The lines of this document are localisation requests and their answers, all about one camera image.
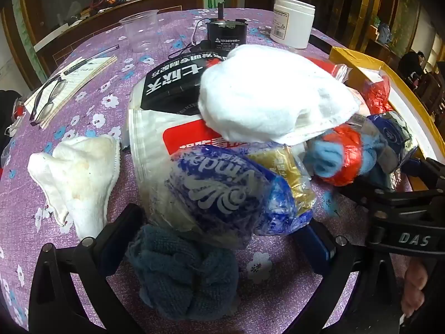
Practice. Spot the red plastic packet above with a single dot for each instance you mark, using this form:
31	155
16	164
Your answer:
377	95

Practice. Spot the black bag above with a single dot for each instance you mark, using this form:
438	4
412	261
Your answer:
8	118

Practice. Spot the person's right hand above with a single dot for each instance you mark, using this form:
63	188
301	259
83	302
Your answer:
415	285

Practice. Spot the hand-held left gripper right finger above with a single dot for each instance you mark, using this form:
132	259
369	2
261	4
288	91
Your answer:
318	247

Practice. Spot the wooden counter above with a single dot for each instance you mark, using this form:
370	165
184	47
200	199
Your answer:
69	24

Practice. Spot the wooden side cabinet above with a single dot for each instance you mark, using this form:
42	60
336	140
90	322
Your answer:
377	50

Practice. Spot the black-framed glasses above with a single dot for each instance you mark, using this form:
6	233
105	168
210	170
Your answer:
44	108

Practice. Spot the paper notebook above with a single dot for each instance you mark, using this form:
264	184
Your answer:
81	73

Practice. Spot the blue thermos jug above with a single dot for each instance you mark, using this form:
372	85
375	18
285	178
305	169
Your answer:
384	33

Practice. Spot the stained white towel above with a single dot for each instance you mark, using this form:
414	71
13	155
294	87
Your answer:
83	181

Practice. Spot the light blue cloth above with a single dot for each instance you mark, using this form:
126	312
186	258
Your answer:
325	160

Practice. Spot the clear plastic cup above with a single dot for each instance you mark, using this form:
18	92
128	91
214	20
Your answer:
139	31

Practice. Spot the white tissue pack red label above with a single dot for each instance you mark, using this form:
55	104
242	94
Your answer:
153	135

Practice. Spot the white plastic jar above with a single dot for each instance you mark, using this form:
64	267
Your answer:
292	21

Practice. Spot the wooden chair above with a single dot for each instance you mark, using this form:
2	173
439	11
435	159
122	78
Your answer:
433	94

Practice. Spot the yellow cardboard box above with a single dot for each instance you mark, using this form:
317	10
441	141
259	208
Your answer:
351	57

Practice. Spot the black pen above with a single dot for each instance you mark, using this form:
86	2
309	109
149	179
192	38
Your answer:
90	61

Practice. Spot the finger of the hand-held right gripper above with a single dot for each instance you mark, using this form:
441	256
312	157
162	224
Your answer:
431	172
361	191

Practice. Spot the red plastic bag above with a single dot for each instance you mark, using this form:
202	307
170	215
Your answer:
347	153

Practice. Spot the blue printed tissue packet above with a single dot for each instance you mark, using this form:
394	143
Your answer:
215	195

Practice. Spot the black crab-print pouch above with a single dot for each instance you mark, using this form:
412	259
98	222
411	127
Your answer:
170	87

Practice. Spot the gold foil packet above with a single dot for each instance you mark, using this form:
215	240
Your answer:
278	167

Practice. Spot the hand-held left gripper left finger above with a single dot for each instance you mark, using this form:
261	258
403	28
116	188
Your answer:
114	245

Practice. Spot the dark grey-blue towel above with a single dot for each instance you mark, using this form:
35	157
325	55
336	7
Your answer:
173	275

